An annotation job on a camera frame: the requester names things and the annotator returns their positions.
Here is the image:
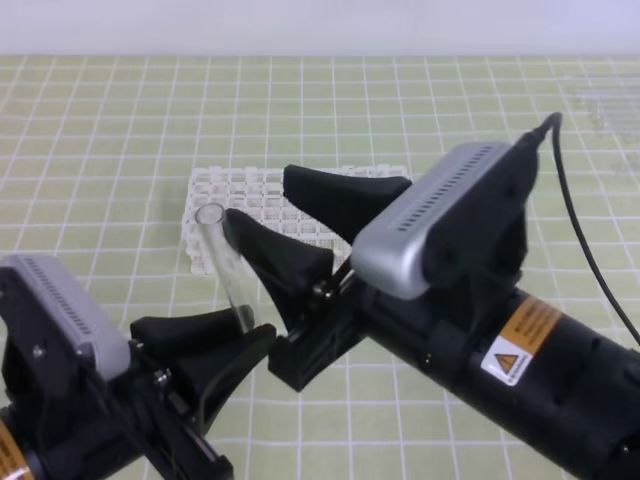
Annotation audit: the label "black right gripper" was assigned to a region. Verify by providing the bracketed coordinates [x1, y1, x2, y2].
[225, 165, 412, 391]

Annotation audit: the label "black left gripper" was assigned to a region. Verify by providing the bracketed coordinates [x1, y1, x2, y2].
[1, 267, 276, 479]

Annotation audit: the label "clear glass test tube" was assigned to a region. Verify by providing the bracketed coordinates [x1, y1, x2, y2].
[194, 202, 256, 333]

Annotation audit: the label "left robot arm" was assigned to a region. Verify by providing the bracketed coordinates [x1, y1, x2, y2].
[1, 267, 276, 479]

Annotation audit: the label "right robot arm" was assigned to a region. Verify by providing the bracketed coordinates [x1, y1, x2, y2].
[225, 165, 639, 479]

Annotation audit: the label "white plastic test tube rack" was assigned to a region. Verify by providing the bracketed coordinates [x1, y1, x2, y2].
[180, 164, 415, 276]

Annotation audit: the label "spare clear glass test tubes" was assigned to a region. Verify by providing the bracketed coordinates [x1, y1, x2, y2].
[561, 72, 639, 177]

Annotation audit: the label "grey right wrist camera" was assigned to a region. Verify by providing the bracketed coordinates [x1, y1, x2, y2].
[351, 141, 539, 300]

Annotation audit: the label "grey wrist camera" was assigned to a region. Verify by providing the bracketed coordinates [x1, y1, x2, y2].
[1, 254, 131, 381]
[351, 141, 539, 300]

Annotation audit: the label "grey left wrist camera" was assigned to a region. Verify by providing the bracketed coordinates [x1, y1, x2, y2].
[1, 254, 131, 381]

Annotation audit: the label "black right camera cable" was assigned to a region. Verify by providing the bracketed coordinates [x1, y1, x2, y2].
[519, 112, 640, 351]

